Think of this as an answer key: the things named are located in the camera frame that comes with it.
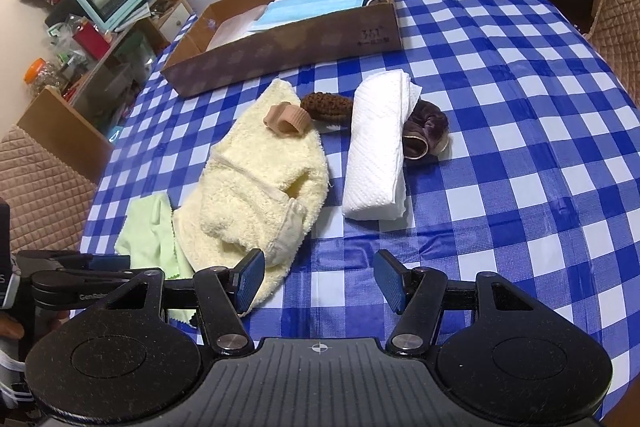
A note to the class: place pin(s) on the cardboard box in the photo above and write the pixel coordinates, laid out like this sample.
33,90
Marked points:
280,52

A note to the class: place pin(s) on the blue face mask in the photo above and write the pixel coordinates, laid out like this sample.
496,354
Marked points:
310,4

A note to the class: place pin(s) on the white packet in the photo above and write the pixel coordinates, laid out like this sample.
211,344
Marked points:
232,32

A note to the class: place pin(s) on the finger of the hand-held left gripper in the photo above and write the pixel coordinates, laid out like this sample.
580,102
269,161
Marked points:
75,279
107,263

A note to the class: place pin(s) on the blue white checkered tablecloth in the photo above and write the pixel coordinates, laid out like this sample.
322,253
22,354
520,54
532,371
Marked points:
500,157

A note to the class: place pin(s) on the yellow terry towel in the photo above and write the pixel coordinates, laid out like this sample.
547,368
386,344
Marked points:
250,177

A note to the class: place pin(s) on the beige quilted chair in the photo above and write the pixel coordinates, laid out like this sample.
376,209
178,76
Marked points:
620,7
40,197

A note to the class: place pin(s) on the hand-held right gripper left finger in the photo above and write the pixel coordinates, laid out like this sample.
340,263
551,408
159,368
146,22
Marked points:
252,277

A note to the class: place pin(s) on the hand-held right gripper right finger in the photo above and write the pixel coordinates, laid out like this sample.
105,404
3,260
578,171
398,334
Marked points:
390,279

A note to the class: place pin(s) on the brown knitted scrunchie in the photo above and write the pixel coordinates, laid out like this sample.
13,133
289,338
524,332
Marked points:
325,107

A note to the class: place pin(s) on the person's left hand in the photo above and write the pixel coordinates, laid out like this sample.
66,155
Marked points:
9,327

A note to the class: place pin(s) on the beige silicone toe separator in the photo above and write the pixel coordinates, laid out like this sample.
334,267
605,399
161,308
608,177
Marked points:
295,119

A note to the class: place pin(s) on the orange lidded clear jar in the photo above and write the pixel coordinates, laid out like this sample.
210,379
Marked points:
42,79

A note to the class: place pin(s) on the light green cloth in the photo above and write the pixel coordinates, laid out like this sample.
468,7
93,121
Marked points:
145,227

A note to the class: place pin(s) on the dark brown velvet scrunchie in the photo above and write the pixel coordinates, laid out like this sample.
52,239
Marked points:
430,127

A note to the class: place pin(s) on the folded white paper towel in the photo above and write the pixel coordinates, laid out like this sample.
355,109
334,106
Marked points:
375,157

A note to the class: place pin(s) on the wooden shelf unit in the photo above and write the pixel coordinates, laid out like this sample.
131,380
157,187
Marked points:
60,142

